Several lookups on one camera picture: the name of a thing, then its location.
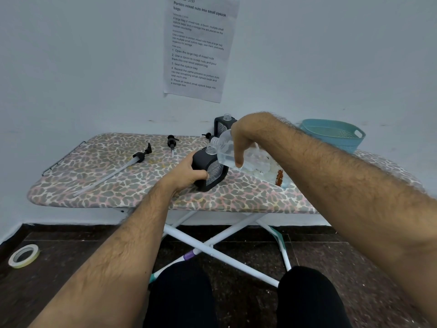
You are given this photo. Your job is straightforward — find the person's leg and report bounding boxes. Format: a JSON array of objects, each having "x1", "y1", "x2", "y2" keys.
[
  {"x1": 143, "y1": 259, "x2": 219, "y2": 328},
  {"x1": 276, "y1": 266, "x2": 352, "y2": 328}
]

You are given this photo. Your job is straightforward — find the teal plastic basket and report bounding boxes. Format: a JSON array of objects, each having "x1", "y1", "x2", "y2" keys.
[{"x1": 300, "y1": 118, "x2": 366, "y2": 154}]

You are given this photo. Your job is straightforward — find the black square dispenser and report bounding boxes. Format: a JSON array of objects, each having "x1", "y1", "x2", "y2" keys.
[
  {"x1": 192, "y1": 146, "x2": 229, "y2": 193},
  {"x1": 214, "y1": 113, "x2": 239, "y2": 138}
]

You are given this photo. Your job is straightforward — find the white tape roll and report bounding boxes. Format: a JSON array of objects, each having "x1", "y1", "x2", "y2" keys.
[{"x1": 8, "y1": 244, "x2": 41, "y2": 269}]

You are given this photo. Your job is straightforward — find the person's left hand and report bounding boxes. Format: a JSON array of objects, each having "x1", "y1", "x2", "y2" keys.
[{"x1": 160, "y1": 150, "x2": 209, "y2": 199}]

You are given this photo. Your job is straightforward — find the person's left forearm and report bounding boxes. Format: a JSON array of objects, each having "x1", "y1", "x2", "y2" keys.
[{"x1": 29, "y1": 182, "x2": 173, "y2": 328}]

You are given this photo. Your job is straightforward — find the person's right hand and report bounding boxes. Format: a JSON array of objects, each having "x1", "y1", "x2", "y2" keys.
[{"x1": 230, "y1": 112, "x2": 275, "y2": 169}]

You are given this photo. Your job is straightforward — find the person's right forearm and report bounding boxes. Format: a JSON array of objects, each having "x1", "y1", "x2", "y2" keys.
[{"x1": 258, "y1": 112, "x2": 437, "y2": 328}]

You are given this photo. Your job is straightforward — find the person's right leg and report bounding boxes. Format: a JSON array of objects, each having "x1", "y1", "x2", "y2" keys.
[{"x1": 276, "y1": 266, "x2": 352, "y2": 328}]

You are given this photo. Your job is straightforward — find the leopard print ironing board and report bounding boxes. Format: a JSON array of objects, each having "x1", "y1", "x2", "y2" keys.
[{"x1": 27, "y1": 133, "x2": 426, "y2": 215}]

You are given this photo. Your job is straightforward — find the printed paper sheet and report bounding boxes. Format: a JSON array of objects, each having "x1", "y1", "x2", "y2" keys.
[{"x1": 163, "y1": 0, "x2": 240, "y2": 103}]

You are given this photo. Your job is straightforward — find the white ironing board legs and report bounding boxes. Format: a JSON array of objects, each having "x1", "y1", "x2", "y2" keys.
[{"x1": 117, "y1": 209, "x2": 293, "y2": 288}]

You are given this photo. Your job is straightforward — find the metal wire iron rest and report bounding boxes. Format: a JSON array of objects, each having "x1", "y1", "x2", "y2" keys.
[{"x1": 41, "y1": 141, "x2": 86, "y2": 177}]

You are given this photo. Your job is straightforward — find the person's left leg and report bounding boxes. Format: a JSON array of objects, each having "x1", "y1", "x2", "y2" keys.
[{"x1": 143, "y1": 259, "x2": 219, "y2": 328}]

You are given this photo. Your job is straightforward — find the transparent bottle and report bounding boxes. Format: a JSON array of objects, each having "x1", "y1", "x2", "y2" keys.
[{"x1": 209, "y1": 128, "x2": 294, "y2": 189}]

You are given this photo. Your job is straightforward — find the black pump with long tube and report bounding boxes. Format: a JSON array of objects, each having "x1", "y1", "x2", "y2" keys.
[{"x1": 72, "y1": 143, "x2": 152, "y2": 198}]

